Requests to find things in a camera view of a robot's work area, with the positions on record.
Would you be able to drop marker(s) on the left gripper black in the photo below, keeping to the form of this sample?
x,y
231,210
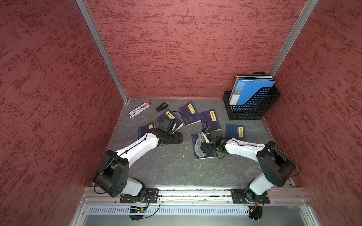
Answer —
x,y
178,138

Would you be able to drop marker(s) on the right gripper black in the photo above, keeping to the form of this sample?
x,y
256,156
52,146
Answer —
x,y
204,148

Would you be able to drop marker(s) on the blue book Hanfeizi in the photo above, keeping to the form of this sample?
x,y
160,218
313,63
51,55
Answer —
x,y
208,155

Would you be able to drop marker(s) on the grey knitted cloth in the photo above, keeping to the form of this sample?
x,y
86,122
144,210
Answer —
x,y
199,153

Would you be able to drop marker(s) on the blue book Zhuangzi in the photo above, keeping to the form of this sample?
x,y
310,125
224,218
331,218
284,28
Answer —
x,y
170,115

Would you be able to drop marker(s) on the blue book Shijing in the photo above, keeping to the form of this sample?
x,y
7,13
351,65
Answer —
x,y
142,130

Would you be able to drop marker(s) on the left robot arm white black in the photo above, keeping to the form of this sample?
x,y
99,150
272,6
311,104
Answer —
x,y
112,173

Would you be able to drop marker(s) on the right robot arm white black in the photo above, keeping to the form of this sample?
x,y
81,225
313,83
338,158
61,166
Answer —
x,y
276,165

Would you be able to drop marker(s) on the blue book Mengxi Bitan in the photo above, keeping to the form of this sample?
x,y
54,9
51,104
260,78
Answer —
x,y
235,131

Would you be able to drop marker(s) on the blue book Yuewei notes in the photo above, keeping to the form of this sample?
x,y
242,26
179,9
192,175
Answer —
x,y
209,120

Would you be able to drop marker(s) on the blue book Tang poems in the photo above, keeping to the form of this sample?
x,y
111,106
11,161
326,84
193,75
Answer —
x,y
190,115

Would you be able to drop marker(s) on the black stapler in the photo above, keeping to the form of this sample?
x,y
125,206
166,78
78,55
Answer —
x,y
162,107

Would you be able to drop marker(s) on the white red pen package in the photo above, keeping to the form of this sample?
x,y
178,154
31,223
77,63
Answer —
x,y
139,109

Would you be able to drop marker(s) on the black mesh file holder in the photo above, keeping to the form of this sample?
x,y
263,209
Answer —
x,y
253,109

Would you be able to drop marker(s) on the blue folder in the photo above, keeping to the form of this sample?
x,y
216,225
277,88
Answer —
x,y
244,90

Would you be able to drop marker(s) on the dark folders behind blue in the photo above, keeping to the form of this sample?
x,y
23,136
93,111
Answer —
x,y
255,76

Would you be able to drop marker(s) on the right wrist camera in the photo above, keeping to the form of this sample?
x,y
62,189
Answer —
x,y
204,134

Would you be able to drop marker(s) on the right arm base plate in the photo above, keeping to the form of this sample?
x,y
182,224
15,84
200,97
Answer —
x,y
246,196

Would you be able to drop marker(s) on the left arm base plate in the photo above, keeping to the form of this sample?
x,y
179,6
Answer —
x,y
146,195

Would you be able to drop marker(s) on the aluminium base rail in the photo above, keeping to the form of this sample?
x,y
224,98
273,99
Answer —
x,y
188,201

